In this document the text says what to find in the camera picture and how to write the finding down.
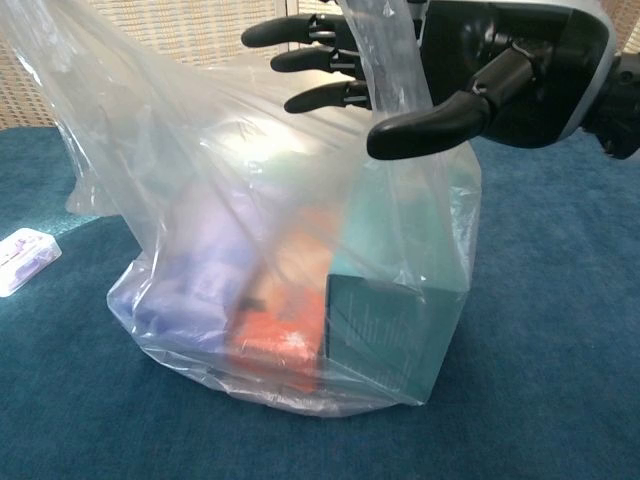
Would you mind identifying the clear plastic bag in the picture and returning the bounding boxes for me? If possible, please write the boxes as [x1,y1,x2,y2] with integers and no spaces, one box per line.
[0,0,484,419]

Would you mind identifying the small white box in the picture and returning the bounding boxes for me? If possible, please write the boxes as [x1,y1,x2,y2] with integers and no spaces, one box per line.
[0,227,63,299]

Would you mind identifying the teal cardboard box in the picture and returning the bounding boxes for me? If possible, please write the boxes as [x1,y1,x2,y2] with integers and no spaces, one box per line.
[324,164,471,406]

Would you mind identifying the white blue printed package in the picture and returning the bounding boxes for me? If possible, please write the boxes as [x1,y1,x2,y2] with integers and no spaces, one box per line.
[132,189,266,351]

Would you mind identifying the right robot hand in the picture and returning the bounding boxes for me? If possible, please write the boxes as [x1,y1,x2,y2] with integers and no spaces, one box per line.
[241,0,619,161]

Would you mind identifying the orange snack box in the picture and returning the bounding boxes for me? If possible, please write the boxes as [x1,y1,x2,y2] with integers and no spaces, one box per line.
[227,209,336,396]

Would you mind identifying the blue carpet table cover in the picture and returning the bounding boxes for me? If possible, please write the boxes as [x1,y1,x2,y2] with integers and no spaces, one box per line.
[0,124,640,480]

